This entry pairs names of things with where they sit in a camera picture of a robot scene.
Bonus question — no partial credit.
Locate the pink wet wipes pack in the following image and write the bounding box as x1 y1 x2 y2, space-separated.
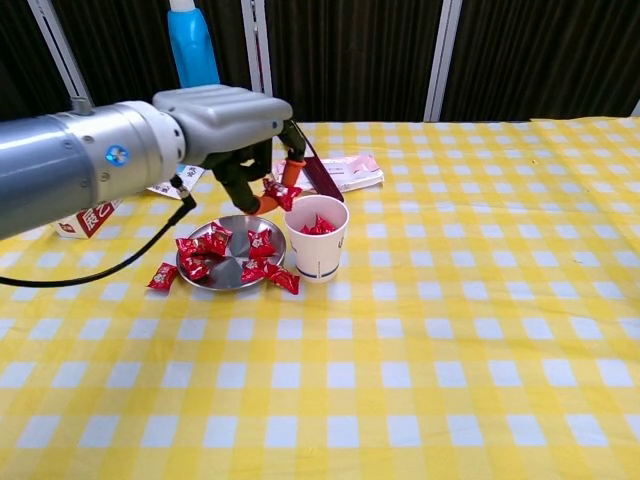
272 153 385 195

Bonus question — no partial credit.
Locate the yellow white checkered tablecloth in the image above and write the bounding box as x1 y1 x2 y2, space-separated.
0 117 640 480

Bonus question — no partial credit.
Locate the white paper cup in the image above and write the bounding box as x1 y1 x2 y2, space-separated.
283 194 350 284

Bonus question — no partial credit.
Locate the round steel plate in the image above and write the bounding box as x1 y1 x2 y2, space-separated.
175 214 288 292

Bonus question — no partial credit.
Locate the dark red folded fan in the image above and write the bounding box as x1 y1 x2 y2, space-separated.
292 121 346 204

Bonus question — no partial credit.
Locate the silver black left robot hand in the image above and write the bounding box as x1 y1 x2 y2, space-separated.
151 83 307 215

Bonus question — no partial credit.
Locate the photo postcard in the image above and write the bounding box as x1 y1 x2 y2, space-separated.
147 163 206 200

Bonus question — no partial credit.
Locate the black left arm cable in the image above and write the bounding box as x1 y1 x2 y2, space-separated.
0 177 199 289

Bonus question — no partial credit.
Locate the blue squeeze bottle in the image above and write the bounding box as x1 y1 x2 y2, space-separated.
167 0 221 89

